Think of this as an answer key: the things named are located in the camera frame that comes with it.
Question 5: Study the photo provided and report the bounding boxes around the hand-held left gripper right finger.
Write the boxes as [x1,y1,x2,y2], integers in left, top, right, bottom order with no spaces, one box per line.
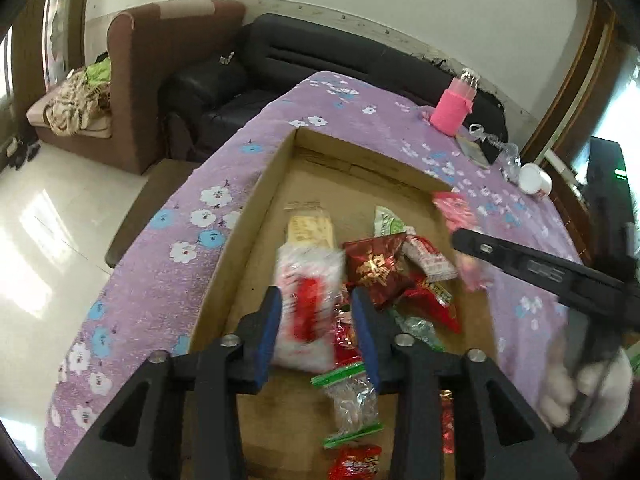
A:
[350,287,581,480]

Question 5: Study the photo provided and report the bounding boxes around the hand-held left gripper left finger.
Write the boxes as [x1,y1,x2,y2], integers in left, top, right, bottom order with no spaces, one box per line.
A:
[57,286,283,480]

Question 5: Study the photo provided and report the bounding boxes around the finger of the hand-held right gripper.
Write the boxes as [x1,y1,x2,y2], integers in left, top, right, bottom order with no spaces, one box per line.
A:
[452,228,568,297]

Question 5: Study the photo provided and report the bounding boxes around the white and red snack packet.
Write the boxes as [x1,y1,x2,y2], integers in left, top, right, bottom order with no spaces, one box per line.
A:
[272,245,346,371]

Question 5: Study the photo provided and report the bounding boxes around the clear green-ended snack packet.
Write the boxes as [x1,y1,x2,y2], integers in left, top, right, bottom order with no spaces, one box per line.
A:
[311,361,383,448]

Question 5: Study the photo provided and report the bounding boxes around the pink snack packet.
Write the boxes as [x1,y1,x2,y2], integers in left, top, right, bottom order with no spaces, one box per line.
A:
[432,191,493,291]

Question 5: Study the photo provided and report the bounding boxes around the dark red snack packet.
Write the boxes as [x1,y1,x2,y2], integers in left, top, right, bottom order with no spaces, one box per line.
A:
[342,232,416,308]

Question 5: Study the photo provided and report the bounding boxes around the bright red snack packet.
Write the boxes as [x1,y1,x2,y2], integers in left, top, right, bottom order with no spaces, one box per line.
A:
[400,280,461,333]

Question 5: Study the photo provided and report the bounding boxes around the white red striped snack packet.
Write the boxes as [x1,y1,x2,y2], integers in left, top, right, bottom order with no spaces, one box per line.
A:
[402,234,458,281]

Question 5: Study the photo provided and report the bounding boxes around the yellow snack packet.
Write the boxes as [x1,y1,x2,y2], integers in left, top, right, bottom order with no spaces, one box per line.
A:
[285,201,335,250]

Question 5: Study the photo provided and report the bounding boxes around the green and white snack packet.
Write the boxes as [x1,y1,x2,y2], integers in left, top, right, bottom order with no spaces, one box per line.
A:
[374,205,416,237]

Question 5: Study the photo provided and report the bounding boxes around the cardboard box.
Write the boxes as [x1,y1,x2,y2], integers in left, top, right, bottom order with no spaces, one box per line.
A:
[182,129,501,480]

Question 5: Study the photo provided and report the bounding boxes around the person's right hand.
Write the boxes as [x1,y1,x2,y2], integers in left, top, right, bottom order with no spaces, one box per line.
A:
[540,332,632,443]

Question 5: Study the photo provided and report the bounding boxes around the clear plastic wrapper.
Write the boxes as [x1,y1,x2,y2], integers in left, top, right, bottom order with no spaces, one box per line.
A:
[470,122,522,183]

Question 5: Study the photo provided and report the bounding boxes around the dark flat booklet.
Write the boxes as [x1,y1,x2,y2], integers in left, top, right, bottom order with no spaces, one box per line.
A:
[456,136,492,168]

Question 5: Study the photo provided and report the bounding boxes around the purple floral tablecloth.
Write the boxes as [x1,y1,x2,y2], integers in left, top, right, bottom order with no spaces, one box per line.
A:
[45,71,596,476]

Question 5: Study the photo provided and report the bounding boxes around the pink bottle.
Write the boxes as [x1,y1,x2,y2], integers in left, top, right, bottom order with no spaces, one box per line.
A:
[430,67,481,136]

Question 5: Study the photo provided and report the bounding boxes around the black sofa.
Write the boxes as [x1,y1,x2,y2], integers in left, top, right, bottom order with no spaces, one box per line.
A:
[160,13,508,161]

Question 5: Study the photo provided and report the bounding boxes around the patterned cloth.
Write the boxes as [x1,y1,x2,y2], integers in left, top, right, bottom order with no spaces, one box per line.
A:
[44,67,113,136]

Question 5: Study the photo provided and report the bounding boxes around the brown armchair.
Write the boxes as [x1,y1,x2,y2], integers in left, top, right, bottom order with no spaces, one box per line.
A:
[26,1,246,176]

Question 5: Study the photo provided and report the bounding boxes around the dark shoes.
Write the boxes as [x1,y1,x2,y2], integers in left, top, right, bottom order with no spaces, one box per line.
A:
[5,137,41,171]

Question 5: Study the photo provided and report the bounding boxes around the green cloth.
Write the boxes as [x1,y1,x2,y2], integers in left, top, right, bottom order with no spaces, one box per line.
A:
[85,57,112,88]

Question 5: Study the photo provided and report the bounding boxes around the window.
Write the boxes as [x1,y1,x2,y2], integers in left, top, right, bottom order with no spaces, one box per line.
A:
[42,0,76,96]

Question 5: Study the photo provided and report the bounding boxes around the wooden door frame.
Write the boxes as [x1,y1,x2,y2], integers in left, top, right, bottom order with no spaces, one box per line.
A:
[520,0,618,171]

